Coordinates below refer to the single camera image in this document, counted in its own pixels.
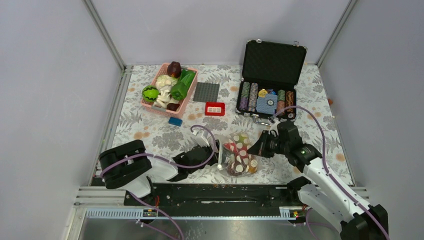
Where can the green bok choy toy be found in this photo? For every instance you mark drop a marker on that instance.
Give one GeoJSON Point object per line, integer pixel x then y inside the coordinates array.
{"type": "Point", "coordinates": [187, 76]}

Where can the blue lego brick near basket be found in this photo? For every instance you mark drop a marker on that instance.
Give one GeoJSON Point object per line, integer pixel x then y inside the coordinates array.
{"type": "Point", "coordinates": [175, 121]}

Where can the pink plastic basket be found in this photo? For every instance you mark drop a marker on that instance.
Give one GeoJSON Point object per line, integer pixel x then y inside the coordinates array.
{"type": "Point", "coordinates": [183, 103]}

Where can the dark purple plum toy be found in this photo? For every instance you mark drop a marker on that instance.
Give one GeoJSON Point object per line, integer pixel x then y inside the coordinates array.
{"type": "Point", "coordinates": [174, 69]}

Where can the black poker chip case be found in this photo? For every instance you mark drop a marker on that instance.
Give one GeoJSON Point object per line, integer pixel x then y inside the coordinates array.
{"type": "Point", "coordinates": [270, 68]}

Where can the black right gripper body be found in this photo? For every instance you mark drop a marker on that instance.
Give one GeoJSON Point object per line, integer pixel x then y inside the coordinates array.
{"type": "Point", "coordinates": [274, 145]}

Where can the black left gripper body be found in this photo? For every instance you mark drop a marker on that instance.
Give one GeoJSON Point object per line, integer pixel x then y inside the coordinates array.
{"type": "Point", "coordinates": [214, 160]}

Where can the dark eggplant toy in basket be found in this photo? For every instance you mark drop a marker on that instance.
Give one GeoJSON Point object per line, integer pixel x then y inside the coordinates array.
{"type": "Point", "coordinates": [173, 107]}

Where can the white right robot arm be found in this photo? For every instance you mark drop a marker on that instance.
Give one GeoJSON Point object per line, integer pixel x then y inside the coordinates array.
{"type": "Point", "coordinates": [320, 188]}

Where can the dark grey lego baseplate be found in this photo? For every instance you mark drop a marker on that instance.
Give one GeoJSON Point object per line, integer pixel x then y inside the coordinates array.
{"type": "Point", "coordinates": [206, 92]}

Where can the clear zip top bag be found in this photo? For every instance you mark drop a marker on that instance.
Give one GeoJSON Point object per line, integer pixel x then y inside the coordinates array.
{"type": "Point", "coordinates": [222, 154]}

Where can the red lego brick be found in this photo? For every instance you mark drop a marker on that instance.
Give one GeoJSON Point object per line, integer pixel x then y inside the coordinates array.
{"type": "Point", "coordinates": [216, 109]}

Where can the white mushroom toy cluster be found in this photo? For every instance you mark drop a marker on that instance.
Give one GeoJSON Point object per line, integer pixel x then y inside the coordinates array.
{"type": "Point", "coordinates": [164, 84]}

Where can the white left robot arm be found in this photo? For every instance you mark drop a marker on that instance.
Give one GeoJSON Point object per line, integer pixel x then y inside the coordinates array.
{"type": "Point", "coordinates": [129, 167]}

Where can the blue playing card deck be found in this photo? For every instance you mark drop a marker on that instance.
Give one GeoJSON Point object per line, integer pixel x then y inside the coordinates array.
{"type": "Point", "coordinates": [267, 104]}

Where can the green watermelon toy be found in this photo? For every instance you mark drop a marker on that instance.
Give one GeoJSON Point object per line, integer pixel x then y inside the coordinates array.
{"type": "Point", "coordinates": [150, 93]}

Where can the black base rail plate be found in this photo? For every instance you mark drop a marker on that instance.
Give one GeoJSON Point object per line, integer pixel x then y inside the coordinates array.
{"type": "Point", "coordinates": [222, 200]}

